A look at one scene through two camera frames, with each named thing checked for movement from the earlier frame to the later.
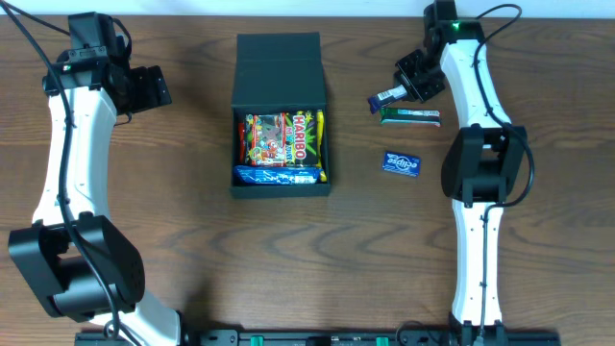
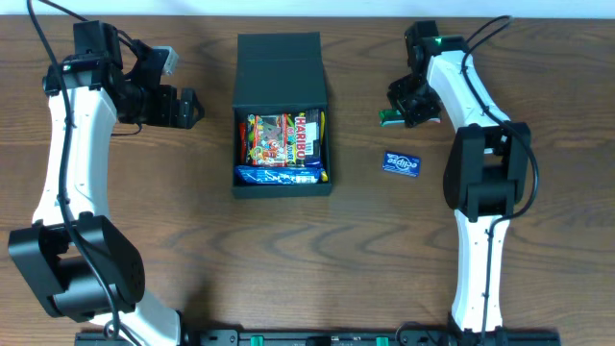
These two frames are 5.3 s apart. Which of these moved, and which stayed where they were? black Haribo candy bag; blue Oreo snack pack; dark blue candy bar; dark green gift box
Moved: dark blue candy bar
Stayed: dark green gift box; blue Oreo snack pack; black Haribo candy bag
